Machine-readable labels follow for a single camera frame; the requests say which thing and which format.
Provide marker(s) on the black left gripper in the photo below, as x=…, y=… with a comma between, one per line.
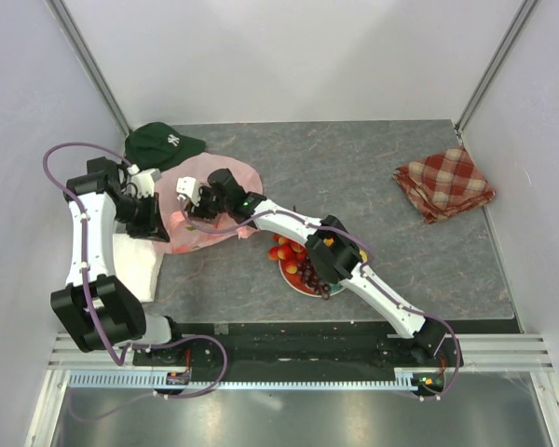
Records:
x=153, y=227

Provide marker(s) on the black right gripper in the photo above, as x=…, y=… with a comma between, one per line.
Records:
x=198, y=210

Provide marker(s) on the pink plastic bag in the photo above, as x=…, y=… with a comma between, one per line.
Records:
x=184, y=237

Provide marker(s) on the red fake cherry bunch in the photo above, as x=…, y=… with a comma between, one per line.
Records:
x=290, y=255

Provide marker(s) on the dark red fake grape bunch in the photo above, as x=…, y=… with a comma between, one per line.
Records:
x=311, y=280

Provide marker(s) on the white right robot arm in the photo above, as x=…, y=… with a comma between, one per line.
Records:
x=335, y=254

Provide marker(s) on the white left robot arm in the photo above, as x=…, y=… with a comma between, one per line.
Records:
x=95, y=307

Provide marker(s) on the white folded towel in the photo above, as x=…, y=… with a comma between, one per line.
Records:
x=137, y=265

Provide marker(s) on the dark green baseball cap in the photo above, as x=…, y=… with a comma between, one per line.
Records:
x=157, y=145

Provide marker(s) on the red and teal floral plate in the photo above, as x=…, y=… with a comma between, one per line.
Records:
x=294, y=282

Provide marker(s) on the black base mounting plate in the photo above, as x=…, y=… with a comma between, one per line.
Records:
x=298, y=351

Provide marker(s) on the red plaid folded cloth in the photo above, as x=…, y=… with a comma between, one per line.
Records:
x=443, y=185

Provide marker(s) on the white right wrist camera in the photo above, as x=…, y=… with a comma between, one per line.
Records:
x=188, y=190

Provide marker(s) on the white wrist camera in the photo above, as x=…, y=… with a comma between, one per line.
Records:
x=143, y=181
x=188, y=190

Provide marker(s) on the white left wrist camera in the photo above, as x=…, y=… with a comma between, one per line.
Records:
x=143, y=181

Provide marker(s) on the left aluminium corner post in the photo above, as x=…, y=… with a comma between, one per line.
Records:
x=73, y=33

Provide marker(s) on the aluminium corner post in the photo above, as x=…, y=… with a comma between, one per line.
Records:
x=505, y=46
x=73, y=33

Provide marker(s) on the aluminium frame rail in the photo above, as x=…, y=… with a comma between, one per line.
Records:
x=480, y=352

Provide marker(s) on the right aluminium corner post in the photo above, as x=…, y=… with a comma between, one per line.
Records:
x=505, y=46

